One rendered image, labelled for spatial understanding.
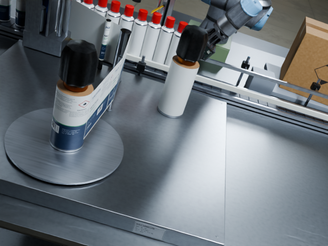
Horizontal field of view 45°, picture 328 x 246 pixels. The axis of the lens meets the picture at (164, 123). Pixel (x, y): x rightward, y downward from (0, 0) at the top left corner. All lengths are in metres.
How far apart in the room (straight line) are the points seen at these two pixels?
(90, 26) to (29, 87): 0.33
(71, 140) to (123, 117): 0.26
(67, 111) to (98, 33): 0.53
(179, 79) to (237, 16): 0.34
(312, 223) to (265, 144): 0.35
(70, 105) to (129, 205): 0.28
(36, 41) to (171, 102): 0.54
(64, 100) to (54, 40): 0.53
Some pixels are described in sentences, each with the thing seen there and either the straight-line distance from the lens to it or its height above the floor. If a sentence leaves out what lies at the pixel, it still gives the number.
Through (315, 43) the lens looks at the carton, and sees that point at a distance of 1.80.
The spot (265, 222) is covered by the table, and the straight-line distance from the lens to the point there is 1.18.
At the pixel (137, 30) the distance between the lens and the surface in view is 1.52.
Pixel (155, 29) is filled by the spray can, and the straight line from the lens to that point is 1.52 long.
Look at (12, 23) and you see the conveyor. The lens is 1.70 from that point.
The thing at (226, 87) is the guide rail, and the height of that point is 0.91.
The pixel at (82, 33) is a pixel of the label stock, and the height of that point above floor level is 0.96.
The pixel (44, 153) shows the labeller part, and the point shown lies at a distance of 1.06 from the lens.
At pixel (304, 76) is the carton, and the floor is 0.94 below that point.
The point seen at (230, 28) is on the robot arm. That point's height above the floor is 1.13.
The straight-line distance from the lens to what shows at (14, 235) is 1.73.
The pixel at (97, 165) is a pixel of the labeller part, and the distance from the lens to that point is 1.05.
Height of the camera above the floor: 1.59
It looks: 34 degrees down
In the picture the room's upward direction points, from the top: 18 degrees clockwise
